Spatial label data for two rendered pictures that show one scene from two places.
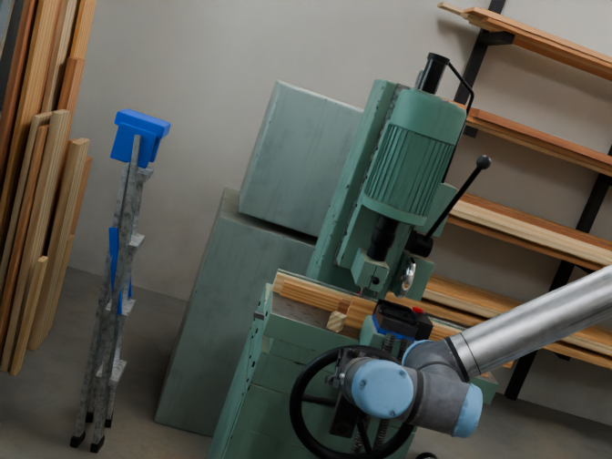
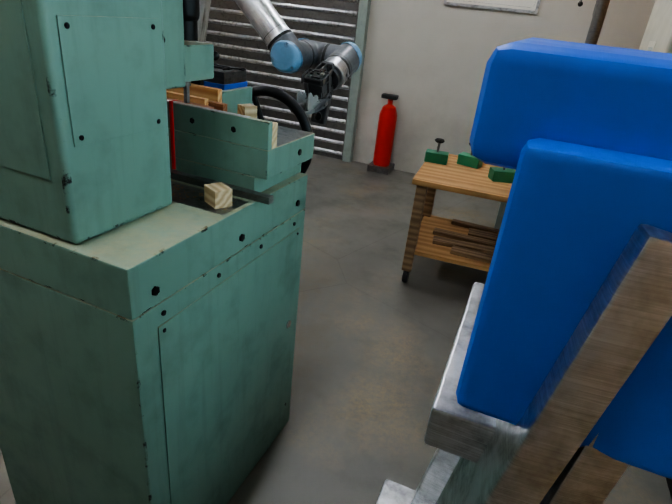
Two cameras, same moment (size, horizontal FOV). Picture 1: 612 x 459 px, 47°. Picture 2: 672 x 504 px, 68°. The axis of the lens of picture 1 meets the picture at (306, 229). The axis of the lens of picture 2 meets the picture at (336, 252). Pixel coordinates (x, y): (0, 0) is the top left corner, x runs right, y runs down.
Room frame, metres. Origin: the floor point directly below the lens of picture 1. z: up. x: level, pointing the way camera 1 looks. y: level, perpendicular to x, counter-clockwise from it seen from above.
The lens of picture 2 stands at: (2.60, 0.60, 1.16)
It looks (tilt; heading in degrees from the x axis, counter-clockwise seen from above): 26 degrees down; 207
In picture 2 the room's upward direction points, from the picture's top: 6 degrees clockwise
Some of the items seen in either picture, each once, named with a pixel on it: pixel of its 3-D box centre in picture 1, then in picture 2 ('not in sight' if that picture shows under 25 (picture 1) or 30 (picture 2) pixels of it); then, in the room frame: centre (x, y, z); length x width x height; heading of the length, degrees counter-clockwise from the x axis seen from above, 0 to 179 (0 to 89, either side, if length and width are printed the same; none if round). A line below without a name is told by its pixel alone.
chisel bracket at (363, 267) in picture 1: (369, 272); (178, 64); (1.83, -0.20, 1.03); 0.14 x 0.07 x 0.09; 6
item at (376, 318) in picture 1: (403, 321); (213, 72); (1.62, -0.29, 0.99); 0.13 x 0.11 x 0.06; 96
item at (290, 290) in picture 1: (399, 324); not in sight; (1.82, -0.32, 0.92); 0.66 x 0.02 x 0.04; 96
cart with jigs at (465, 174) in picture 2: not in sight; (480, 216); (0.27, 0.18, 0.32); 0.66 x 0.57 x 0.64; 101
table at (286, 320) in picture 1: (379, 351); (193, 126); (1.71, -0.28, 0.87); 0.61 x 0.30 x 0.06; 96
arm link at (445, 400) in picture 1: (440, 402); (311, 55); (1.14, -0.31, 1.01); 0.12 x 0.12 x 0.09; 6
